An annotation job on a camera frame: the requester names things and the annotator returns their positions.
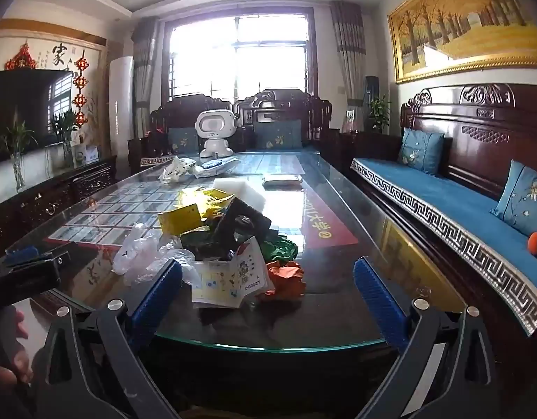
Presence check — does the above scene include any printed paper leaflet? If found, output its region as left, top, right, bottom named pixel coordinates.
left=191, top=236, right=275, bottom=310

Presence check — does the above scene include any water dispenser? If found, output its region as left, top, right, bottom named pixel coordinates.
left=364, top=76, right=380, bottom=110

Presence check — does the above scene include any carved wooden armchair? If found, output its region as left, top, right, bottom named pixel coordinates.
left=233, top=88, right=339, bottom=158
left=129, top=94, right=234, bottom=171

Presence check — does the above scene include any orange plastic bag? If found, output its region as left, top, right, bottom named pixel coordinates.
left=257, top=261, right=306, bottom=301

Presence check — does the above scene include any white foam block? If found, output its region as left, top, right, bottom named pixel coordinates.
left=212, top=177, right=275, bottom=214

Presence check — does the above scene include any red hanging ornament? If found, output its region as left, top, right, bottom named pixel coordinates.
left=6, top=43, right=37, bottom=71

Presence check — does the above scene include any blue embroidered cushion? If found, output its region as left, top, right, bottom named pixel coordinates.
left=490, top=159, right=537, bottom=236
left=398, top=127, right=446, bottom=176
left=254, top=120, right=303, bottom=149
left=167, top=127, right=200, bottom=154

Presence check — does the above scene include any wooden side table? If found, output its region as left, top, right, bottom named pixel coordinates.
left=338, top=130, right=401, bottom=173

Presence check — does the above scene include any white tissue packet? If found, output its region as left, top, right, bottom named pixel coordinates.
left=262, top=174, right=304, bottom=189

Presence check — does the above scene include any white blue box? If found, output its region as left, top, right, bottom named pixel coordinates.
left=74, top=144, right=100, bottom=163

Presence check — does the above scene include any large window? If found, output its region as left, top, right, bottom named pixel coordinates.
left=161, top=9, right=317, bottom=101

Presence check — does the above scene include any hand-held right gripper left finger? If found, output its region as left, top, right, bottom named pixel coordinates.
left=35, top=258, right=184, bottom=419

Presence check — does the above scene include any carved wooden television cabinet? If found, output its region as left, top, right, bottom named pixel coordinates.
left=0, top=155, right=118, bottom=258

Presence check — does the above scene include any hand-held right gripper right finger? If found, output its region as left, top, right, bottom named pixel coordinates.
left=353, top=257, right=500, bottom=419

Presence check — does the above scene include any teal green plastic bag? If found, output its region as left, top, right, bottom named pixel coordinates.
left=262, top=236, right=299, bottom=267

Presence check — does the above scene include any person's left hand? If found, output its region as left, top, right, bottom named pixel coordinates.
left=0, top=306, right=36, bottom=402

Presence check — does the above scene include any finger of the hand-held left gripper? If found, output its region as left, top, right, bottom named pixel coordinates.
left=4, top=244, right=73, bottom=268
left=0, top=257, right=62, bottom=305

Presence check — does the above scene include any yellow clear bread wrapper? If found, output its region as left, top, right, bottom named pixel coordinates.
left=181, top=188, right=236, bottom=219

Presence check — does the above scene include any patterned curtain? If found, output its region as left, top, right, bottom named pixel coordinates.
left=329, top=1, right=367, bottom=110
left=132, top=16, right=161, bottom=138

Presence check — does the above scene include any gold framed tree painting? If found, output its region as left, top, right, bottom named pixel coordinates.
left=387, top=0, right=537, bottom=84

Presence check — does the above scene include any white wipes packet blue lid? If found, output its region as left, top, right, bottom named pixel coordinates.
left=193, top=157, right=242, bottom=179

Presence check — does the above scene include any blue sofa seat pad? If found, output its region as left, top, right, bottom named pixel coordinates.
left=351, top=157, right=537, bottom=337

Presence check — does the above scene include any black television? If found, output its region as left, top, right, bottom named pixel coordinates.
left=0, top=69, right=74, bottom=158

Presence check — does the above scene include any yellow packet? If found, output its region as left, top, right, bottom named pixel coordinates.
left=158, top=203, right=210, bottom=235

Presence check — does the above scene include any bamboo plant in glass vase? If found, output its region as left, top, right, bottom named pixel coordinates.
left=1, top=113, right=38, bottom=190
left=50, top=109, right=79, bottom=169

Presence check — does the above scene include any carved wooden sofa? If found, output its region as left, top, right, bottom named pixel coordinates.
left=349, top=82, right=537, bottom=419

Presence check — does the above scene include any white spotted plastic bag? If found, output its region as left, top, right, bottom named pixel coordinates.
left=158, top=156, right=195, bottom=183

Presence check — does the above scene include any white robot toy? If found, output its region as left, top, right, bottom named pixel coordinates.
left=194, top=110, right=238, bottom=159

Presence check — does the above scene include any white standing air conditioner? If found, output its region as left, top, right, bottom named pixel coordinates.
left=109, top=56, right=135, bottom=158

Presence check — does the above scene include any red knot string ornament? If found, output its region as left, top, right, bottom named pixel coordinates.
left=73, top=50, right=89, bottom=128

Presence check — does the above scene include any red bordered photo poster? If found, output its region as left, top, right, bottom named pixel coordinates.
left=48, top=154, right=360, bottom=251

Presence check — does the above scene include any clear plastic bag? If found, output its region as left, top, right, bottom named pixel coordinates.
left=112, top=222, right=201, bottom=286

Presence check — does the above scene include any potted green plant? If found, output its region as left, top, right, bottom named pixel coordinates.
left=368, top=95, right=391, bottom=134

